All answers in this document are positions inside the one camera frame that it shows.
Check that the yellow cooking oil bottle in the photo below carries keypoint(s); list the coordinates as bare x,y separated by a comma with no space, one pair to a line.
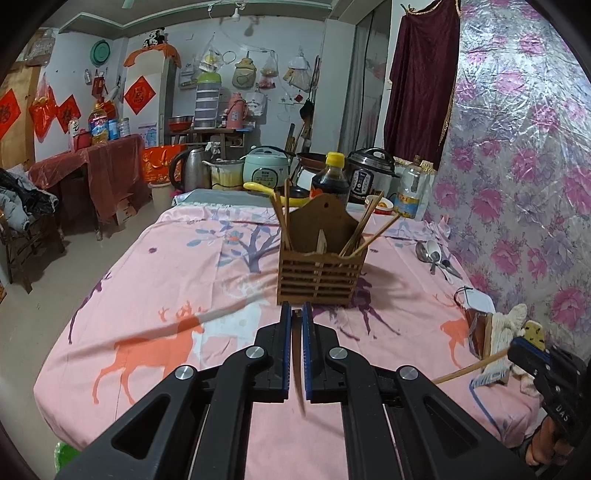
99,127

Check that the green plastic bucket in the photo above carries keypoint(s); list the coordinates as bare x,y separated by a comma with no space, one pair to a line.
67,457

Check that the red white bowl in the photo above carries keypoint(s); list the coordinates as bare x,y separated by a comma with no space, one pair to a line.
378,206

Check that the brown flat case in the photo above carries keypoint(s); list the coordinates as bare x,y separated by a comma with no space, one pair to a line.
478,332

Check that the clear yellow label oil bottle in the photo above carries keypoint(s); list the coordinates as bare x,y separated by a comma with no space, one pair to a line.
408,194

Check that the dark soy sauce bottle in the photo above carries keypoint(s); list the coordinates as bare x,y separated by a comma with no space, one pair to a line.
330,182

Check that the white waste bin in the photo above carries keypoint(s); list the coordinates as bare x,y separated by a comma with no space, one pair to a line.
160,196

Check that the pink deer print tablecloth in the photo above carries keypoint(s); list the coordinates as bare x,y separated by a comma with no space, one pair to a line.
138,258

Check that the red basin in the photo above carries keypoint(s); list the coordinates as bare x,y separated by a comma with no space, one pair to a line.
180,123

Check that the floral plastic wall sheet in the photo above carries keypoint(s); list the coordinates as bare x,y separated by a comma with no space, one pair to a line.
521,161

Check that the beige hanging pouch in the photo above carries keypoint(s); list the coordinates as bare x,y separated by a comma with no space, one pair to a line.
244,74

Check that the person's right hand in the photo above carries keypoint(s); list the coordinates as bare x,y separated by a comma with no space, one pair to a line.
545,443

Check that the pink thermos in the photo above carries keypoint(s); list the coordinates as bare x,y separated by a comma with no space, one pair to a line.
237,110

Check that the hanging clear plastic bag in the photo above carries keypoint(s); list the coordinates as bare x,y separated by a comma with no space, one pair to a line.
211,57
269,71

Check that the orange red carton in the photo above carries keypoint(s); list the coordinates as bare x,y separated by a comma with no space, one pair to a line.
161,164

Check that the copper frying pan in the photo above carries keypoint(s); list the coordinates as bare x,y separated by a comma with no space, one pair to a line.
311,160

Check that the wooden slatted utensil holder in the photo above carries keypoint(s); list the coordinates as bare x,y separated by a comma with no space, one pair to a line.
318,277

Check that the white face mask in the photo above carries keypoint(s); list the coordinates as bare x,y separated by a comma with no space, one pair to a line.
478,300

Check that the blue labelled tin can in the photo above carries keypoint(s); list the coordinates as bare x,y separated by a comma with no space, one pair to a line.
119,128

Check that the light green rice cooker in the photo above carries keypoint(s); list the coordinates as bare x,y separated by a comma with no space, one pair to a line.
265,168

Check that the pile of dark clothes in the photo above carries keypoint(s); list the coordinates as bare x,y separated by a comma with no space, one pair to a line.
23,198

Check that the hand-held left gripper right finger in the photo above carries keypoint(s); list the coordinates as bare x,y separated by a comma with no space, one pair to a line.
308,360

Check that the red mug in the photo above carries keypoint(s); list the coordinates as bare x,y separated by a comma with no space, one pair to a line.
82,140

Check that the yellow patterned cloth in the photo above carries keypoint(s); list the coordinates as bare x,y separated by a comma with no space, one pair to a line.
534,334

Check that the hanging black ladle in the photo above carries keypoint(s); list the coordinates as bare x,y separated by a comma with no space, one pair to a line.
307,108

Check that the green round plate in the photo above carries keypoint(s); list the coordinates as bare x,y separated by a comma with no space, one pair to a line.
100,52

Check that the white refrigerator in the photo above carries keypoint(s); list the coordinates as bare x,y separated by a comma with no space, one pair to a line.
166,101

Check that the wooden chair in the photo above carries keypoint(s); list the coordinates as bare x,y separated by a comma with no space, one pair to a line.
32,258

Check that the orange cloth cover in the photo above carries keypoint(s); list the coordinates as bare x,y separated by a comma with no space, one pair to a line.
152,53

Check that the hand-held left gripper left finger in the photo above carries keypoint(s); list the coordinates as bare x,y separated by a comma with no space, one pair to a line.
286,360

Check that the grey striped cloth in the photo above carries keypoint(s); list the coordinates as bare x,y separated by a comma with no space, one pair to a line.
489,376

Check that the stacked grey lunch carrier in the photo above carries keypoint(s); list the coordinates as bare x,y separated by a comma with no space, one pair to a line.
207,101

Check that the wooden shelf table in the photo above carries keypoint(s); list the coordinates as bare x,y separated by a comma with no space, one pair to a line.
217,136

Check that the brown wooden board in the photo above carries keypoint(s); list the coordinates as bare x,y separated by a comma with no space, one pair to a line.
18,152

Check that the red hanging decoration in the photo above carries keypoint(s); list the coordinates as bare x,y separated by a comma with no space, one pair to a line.
44,108

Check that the panda plush toy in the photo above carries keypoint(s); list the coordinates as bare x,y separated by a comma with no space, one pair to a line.
154,39

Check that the clear gold cap bottle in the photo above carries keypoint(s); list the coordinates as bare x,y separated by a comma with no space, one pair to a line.
428,167

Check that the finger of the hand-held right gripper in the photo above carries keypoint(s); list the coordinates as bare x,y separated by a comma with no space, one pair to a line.
528,357

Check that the red cloth covered table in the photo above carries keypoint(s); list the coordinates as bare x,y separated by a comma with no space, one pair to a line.
115,166

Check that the cream knitted cloth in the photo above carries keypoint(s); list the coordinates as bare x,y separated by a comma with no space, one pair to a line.
503,332

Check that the yellow ladle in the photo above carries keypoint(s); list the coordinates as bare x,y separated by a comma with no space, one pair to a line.
263,188

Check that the white printed hanging bag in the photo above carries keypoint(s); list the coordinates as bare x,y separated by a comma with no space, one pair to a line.
256,104

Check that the red diamond poster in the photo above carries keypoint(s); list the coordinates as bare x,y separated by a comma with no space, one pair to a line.
139,96
66,114
8,113

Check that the silver black pressure cooker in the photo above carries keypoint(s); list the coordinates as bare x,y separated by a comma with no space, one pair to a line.
374,177

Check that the cream cooking pot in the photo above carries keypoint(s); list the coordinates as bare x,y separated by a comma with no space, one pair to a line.
226,175

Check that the steel electric kettle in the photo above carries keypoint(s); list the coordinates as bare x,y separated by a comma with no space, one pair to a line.
191,170

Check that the cardboard box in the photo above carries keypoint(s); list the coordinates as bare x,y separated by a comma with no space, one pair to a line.
127,210

